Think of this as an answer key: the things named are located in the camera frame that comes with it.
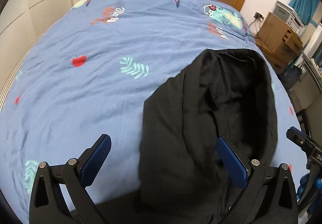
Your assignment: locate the black puffer coat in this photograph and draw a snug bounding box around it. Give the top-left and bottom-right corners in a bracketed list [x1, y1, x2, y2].
[99, 49, 278, 223]

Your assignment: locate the blue gloved hand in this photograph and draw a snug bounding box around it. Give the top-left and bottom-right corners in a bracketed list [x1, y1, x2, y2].
[295, 172, 322, 201]

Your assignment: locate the wooden drawer cabinet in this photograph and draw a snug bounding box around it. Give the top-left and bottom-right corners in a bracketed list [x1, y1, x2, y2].
[255, 13, 303, 74]

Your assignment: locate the blue patterned bed cover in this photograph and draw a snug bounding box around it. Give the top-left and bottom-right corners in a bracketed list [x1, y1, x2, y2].
[0, 0, 305, 224]

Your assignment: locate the white printer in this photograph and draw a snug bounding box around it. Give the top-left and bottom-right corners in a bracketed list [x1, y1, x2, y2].
[273, 1, 304, 31]

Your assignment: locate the right teal curtain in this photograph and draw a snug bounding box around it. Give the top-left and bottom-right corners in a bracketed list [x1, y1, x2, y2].
[288, 0, 320, 25]

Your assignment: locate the white wardrobe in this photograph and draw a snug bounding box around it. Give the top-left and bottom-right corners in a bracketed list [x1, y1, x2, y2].
[1, 0, 78, 104]

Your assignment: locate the wall power socket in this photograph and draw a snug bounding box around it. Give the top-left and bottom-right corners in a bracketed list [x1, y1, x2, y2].
[254, 12, 264, 22]

